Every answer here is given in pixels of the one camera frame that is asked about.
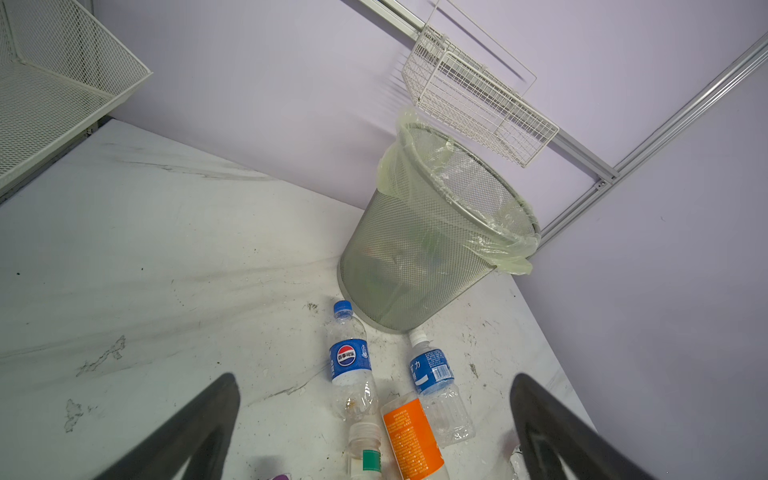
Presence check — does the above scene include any grey mesh waste bin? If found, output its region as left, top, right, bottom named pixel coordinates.
left=337, top=122, right=541, bottom=335

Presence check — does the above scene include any orange label bottle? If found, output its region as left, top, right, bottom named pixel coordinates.
left=381, top=392, right=450, bottom=480

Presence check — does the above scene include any upper white mesh shelf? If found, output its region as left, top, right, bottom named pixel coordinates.
left=1, top=1, right=152, bottom=195

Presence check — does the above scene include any green plastic bin liner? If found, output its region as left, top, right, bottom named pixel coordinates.
left=376, top=108, right=541, bottom=275

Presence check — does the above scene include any white wire wall basket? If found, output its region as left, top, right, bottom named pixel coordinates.
left=402, top=1, right=559, bottom=167

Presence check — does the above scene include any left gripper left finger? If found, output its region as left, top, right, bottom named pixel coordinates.
left=97, top=373, right=240, bottom=479

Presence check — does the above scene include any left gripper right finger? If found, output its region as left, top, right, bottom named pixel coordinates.
left=510, top=373, right=651, bottom=479

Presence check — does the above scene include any green cap clear bottle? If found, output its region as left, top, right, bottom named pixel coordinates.
left=346, top=421, right=383, bottom=480

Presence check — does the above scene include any blue label water bottle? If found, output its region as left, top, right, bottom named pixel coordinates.
left=408, top=328, right=476, bottom=449

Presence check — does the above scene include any pepsi blue label bottle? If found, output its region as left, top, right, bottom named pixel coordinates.
left=326, top=300, right=379, bottom=423

